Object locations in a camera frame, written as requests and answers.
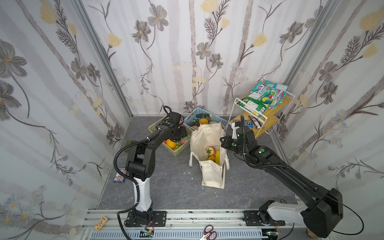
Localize green plastic fruit basket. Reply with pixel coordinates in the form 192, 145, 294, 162
162, 125, 195, 156

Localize small blue card box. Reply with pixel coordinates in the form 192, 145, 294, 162
113, 168, 127, 184

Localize blue M&M candy bag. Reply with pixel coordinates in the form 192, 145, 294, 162
245, 120, 254, 129

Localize red handled scissors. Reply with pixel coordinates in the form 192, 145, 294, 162
200, 225, 218, 240

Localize white wire wooden shelf rack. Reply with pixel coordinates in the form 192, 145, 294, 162
225, 92, 296, 139

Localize red toy apple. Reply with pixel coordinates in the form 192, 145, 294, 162
206, 146, 216, 156

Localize blue plastic vegetable basket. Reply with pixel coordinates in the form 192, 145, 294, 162
185, 108, 228, 129

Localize green snack packet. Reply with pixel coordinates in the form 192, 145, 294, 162
237, 92, 273, 114

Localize orange toy tangerine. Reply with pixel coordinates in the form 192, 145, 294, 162
199, 118, 209, 125

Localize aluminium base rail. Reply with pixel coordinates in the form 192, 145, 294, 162
77, 209, 315, 240

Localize wooden tag block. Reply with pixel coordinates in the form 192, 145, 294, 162
94, 216, 108, 232

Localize teal snack packet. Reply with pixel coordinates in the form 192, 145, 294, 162
253, 80, 289, 109

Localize floral canvas tote bag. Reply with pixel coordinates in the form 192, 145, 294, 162
189, 123, 230, 189

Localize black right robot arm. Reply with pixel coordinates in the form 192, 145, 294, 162
220, 120, 344, 238

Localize orange toy fruit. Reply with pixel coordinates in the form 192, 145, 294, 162
165, 139, 177, 150

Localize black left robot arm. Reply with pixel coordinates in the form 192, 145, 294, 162
113, 106, 187, 227

